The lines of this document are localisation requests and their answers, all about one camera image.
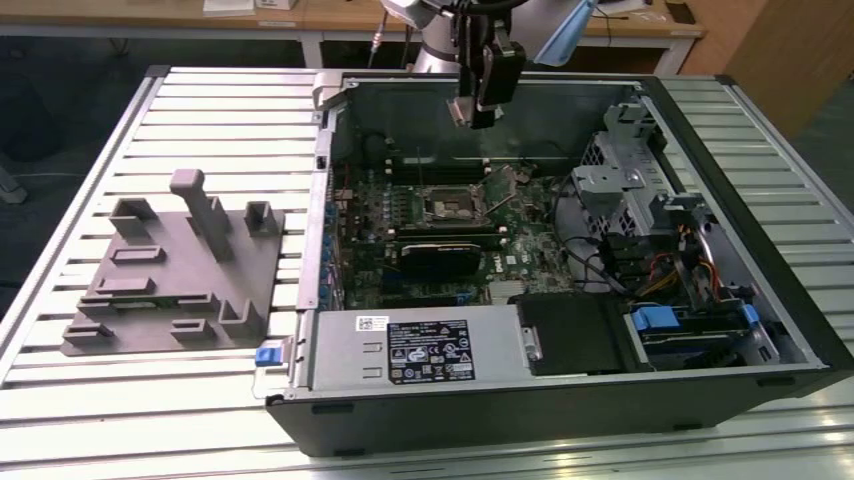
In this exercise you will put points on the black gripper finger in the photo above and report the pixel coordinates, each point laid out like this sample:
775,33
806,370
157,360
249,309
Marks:
470,70

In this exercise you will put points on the silver CPU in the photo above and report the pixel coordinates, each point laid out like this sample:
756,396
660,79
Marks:
456,112

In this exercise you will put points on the metal locking lever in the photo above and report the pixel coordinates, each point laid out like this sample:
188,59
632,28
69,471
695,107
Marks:
420,167

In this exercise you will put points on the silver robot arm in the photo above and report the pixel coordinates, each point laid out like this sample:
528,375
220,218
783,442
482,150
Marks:
434,50

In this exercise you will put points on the black RAM slot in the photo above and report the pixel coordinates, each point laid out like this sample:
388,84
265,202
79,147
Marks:
440,166
440,160
447,231
448,240
447,226
440,172
448,235

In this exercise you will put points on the black phone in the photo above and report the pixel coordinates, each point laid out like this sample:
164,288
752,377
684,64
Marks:
680,12

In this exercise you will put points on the metal disk bay cage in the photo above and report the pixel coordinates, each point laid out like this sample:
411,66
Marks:
600,187

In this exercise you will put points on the white box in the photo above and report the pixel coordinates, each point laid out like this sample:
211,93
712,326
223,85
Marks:
228,5
276,3

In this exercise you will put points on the green motherboard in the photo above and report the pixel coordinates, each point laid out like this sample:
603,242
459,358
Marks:
540,235

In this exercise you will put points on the black graphics card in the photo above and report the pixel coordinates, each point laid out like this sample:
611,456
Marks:
436,262

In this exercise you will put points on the small silver heatsink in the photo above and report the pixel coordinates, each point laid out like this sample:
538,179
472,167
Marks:
508,291

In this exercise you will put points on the wooden cabinet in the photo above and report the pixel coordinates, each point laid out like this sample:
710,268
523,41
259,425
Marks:
787,60

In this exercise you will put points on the wooden desk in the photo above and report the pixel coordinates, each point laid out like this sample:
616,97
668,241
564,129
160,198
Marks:
167,20

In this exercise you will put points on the black plastic shroud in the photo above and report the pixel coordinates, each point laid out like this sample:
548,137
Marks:
574,335

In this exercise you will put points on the blue disk carrier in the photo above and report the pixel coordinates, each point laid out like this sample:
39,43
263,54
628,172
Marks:
650,318

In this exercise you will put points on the silver power supply unit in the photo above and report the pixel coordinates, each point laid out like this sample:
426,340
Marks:
347,360

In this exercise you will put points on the grey parts rack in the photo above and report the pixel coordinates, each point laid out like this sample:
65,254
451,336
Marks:
193,300

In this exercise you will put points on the blue case latch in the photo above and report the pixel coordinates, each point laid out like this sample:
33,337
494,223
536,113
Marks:
267,356

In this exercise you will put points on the black PC case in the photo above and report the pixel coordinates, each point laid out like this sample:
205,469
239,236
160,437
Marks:
467,425

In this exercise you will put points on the grey chair base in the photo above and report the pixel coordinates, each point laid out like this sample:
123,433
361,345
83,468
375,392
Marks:
12,192

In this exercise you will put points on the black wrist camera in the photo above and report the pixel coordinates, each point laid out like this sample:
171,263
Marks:
503,75

